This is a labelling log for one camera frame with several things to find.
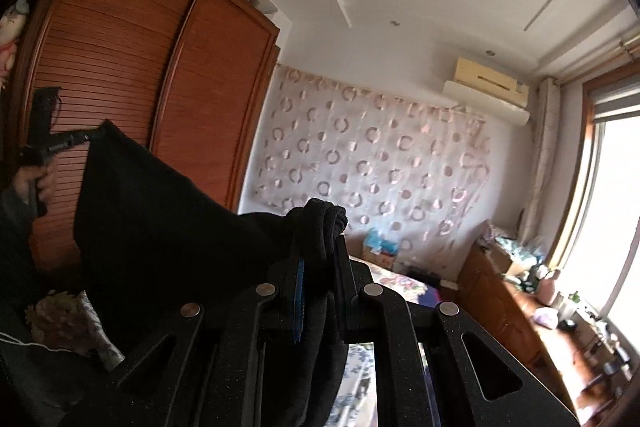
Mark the floral window curtain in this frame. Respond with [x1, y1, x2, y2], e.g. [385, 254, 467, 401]
[525, 77, 563, 253]

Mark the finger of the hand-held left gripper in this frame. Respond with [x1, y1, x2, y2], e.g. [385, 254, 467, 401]
[67, 128, 107, 146]

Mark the wooden louvered wardrobe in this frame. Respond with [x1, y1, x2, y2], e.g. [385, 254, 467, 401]
[5, 0, 281, 273]

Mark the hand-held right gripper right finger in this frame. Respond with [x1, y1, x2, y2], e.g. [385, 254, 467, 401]
[332, 234, 581, 427]

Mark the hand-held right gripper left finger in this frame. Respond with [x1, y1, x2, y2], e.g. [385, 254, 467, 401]
[60, 257, 307, 427]

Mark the black printed t-shirt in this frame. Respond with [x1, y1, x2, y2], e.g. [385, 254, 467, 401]
[72, 119, 351, 427]

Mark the circle-patterned sheer curtain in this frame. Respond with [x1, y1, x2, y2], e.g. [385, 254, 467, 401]
[252, 64, 488, 258]

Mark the person's left hand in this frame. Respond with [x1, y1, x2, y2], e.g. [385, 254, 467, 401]
[12, 154, 60, 208]

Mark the brown cardboard box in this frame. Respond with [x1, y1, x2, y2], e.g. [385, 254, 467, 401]
[487, 247, 531, 278]

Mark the pink bottle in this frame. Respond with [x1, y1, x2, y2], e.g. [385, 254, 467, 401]
[537, 269, 563, 308]

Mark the wooden sideboard cabinet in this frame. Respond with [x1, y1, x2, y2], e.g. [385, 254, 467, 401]
[457, 222, 640, 418]

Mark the window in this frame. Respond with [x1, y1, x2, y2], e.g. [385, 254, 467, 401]
[550, 62, 640, 348]

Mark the plush toy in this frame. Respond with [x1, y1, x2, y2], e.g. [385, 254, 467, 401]
[0, 0, 28, 82]

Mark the wall air conditioner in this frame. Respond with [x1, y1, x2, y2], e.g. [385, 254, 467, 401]
[442, 57, 532, 126]

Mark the white blue-flowered bed sheet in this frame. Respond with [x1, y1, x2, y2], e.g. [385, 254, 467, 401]
[27, 289, 431, 427]

